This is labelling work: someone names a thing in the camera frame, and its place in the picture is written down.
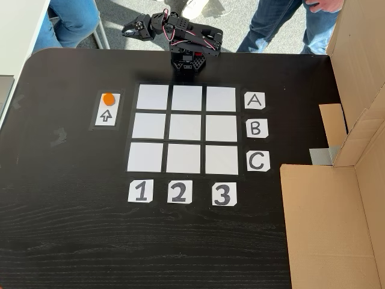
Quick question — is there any brown cardboard screen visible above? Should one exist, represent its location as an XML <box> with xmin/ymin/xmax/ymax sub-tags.
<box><xmin>279</xmin><ymin>0</ymin><xmax>385</xmax><ymax>289</ymax></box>

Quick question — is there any white metal leg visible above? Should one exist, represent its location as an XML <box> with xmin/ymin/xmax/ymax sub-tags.
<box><xmin>90</xmin><ymin>0</ymin><xmax>111</xmax><ymax>50</ymax></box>

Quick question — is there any paper sheet letter C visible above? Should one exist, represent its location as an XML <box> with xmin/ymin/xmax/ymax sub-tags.
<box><xmin>246</xmin><ymin>150</ymin><xmax>271</xmax><ymax>172</ymax></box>

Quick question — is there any seated person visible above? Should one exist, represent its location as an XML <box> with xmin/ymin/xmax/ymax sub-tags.
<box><xmin>32</xmin><ymin>0</ymin><xmax>100</xmax><ymax>54</ymax></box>

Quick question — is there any paper sheet number 1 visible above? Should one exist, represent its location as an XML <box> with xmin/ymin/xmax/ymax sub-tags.
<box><xmin>128</xmin><ymin>179</ymin><xmax>154</xmax><ymax>204</ymax></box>

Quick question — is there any paper sheet with arrow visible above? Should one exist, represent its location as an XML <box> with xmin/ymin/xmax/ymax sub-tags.
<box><xmin>88</xmin><ymin>89</ymin><xmax>125</xmax><ymax>132</ymax></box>

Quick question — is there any grey duct tape strip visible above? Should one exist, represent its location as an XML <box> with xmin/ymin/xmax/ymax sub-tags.
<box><xmin>309</xmin><ymin>145</ymin><xmax>342</xmax><ymax>166</ymax></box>

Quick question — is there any paper sheet letter B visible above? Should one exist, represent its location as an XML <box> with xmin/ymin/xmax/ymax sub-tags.
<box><xmin>245</xmin><ymin>118</ymin><xmax>269</xmax><ymax>138</ymax></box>

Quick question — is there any person's left hand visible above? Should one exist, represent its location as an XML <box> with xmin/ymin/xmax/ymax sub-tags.
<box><xmin>305</xmin><ymin>0</ymin><xmax>342</xmax><ymax>14</ymax></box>

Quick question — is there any paper sheet number 3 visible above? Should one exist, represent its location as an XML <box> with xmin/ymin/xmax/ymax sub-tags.
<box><xmin>211</xmin><ymin>181</ymin><xmax>238</xmax><ymax>207</ymax></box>

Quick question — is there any standing person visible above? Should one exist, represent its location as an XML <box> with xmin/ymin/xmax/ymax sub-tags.
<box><xmin>236</xmin><ymin>0</ymin><xmax>343</xmax><ymax>55</ymax></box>

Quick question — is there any paper sheet number 2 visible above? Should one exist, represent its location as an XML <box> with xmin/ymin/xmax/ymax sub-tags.
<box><xmin>167</xmin><ymin>179</ymin><xmax>193</xmax><ymax>204</ymax></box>

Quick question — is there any white desk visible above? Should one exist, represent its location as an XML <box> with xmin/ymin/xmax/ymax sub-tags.
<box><xmin>0</xmin><ymin>0</ymin><xmax>51</xmax><ymax>129</ymax></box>

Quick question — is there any clear tape scrap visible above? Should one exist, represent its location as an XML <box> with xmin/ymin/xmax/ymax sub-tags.
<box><xmin>11</xmin><ymin>95</ymin><xmax>26</xmax><ymax>110</ymax></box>
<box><xmin>49</xmin><ymin>128</ymin><xmax>69</xmax><ymax>147</ymax></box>

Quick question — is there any paper sheet letter A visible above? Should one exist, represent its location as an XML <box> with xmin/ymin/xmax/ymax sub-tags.
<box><xmin>244</xmin><ymin>92</ymin><xmax>266</xmax><ymax>110</ymax></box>

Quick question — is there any white nine-square grid sheet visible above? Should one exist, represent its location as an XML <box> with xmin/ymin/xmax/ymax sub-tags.
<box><xmin>125</xmin><ymin>82</ymin><xmax>246</xmax><ymax>178</ymax></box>

